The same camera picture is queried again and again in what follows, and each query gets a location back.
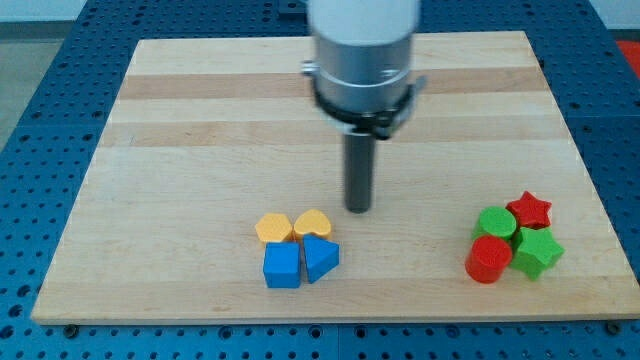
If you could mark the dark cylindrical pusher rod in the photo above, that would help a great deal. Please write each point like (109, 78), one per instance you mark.
(358, 169)

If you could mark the yellow heart block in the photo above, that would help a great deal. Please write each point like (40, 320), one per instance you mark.
(313, 222)

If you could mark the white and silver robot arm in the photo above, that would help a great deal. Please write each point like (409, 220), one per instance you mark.
(361, 79)

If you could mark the blue triangle block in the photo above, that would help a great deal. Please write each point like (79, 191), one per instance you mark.
(321, 256)

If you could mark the yellow hexagon block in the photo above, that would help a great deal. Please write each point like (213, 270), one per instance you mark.
(274, 228)

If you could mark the blue cube block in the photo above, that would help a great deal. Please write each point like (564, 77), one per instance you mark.
(281, 265)

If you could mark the wooden board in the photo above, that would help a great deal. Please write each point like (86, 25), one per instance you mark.
(208, 135)

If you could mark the green cylinder block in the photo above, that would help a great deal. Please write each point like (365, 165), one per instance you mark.
(495, 221)

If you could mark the red cylinder block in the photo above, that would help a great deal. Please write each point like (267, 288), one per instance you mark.
(488, 258)

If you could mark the red star block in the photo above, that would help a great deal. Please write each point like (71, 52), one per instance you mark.
(530, 212)

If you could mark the green star block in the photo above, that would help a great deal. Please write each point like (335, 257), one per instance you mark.
(535, 251)

